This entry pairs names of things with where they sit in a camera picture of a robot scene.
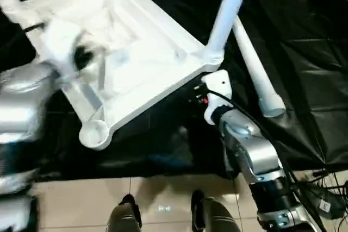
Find white plastic table top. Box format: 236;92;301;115
8;0;225;151

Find person's black shoes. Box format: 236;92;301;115
106;194;143;232
190;190;241;232

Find black power adapter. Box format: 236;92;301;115
311;186;348;221

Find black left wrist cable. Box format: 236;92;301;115
19;21;47;34

